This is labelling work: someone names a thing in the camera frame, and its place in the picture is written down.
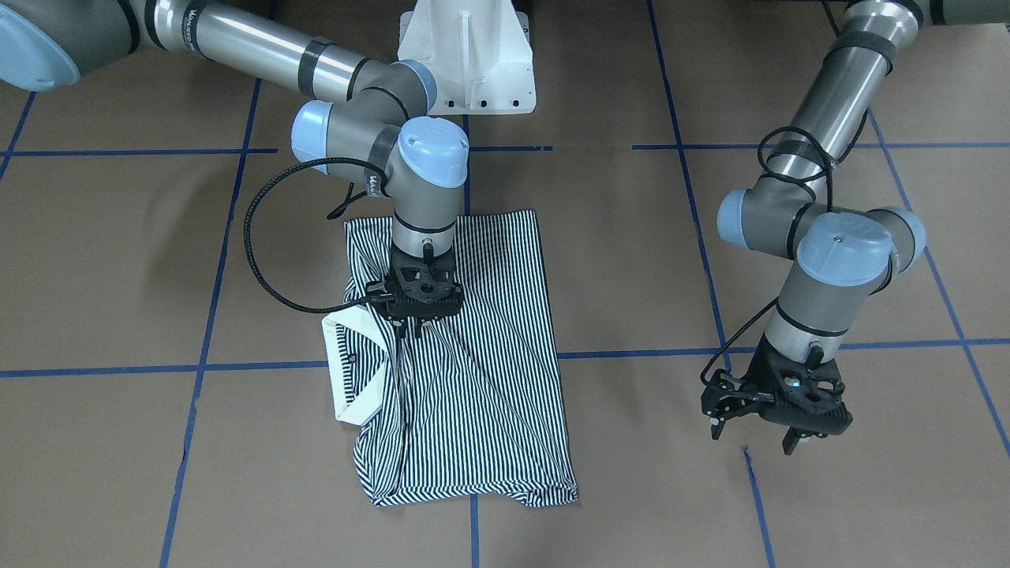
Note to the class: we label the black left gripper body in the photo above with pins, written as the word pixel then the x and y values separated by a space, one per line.
pixel 759 375

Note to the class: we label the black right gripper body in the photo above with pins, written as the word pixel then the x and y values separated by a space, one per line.
pixel 409 326

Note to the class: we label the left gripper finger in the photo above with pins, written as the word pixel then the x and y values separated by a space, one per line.
pixel 791 440
pixel 718 422

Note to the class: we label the navy white striped polo shirt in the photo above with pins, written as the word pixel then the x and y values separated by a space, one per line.
pixel 472 406

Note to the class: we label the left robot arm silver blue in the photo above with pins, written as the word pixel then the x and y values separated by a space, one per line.
pixel 839 256

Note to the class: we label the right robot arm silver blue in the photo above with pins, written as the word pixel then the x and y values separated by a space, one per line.
pixel 365 121

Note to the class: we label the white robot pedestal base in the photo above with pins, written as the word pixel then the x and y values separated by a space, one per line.
pixel 479 53

